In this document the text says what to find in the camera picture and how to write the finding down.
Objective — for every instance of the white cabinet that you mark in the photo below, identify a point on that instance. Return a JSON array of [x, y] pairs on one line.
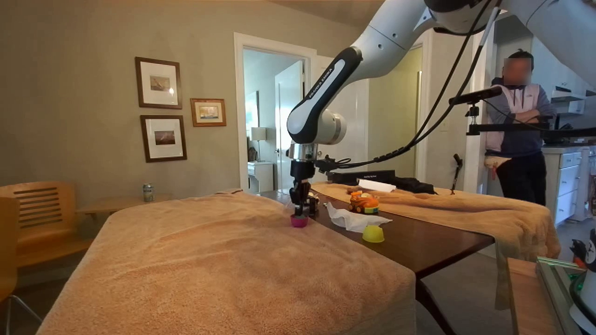
[[568, 183]]

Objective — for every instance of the crumpled white cloth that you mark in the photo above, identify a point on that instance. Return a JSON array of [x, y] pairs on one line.
[[354, 218]]

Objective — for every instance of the black stick tool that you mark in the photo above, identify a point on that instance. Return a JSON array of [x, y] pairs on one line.
[[458, 170]]

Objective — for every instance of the plain light wooden chair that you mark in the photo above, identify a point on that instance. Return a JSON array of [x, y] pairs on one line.
[[8, 248]]

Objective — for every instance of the standing person in vest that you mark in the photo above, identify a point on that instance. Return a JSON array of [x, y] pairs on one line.
[[522, 131]]

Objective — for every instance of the yellow green ball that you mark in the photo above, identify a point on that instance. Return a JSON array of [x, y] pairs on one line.
[[373, 233]]

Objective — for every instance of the white flat box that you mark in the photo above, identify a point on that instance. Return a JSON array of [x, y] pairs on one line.
[[377, 185]]

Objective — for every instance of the dark framed picture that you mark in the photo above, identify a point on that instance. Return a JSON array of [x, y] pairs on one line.
[[164, 138], [157, 82]]

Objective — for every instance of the small brown framed picture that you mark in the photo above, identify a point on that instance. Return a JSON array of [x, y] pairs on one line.
[[207, 112]]

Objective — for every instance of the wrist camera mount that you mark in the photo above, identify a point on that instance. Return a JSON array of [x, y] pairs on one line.
[[326, 164]]

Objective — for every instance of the camera stand with black boom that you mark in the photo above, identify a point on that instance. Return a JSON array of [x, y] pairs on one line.
[[473, 149]]

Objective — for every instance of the flat black box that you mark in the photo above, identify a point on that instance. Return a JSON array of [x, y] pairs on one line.
[[410, 183]]

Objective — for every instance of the black and white device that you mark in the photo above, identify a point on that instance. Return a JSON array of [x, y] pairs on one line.
[[585, 280]]

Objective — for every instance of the dark wooden table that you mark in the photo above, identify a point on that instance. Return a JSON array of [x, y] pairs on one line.
[[472, 215]]

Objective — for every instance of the small metal can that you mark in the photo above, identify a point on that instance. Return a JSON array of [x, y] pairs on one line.
[[147, 192]]

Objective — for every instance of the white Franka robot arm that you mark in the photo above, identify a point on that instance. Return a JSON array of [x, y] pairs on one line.
[[384, 49]]

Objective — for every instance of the orange toy truck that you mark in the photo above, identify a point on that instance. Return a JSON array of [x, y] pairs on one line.
[[364, 202]]

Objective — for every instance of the wooden chair with slatted back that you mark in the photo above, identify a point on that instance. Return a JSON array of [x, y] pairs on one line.
[[47, 216]]

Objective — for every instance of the small purple bowl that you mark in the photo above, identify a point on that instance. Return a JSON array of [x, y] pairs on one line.
[[298, 222]]

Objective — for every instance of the large tan towel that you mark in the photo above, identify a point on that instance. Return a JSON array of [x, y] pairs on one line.
[[216, 272]]

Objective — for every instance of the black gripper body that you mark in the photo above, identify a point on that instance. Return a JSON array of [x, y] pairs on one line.
[[302, 179]]

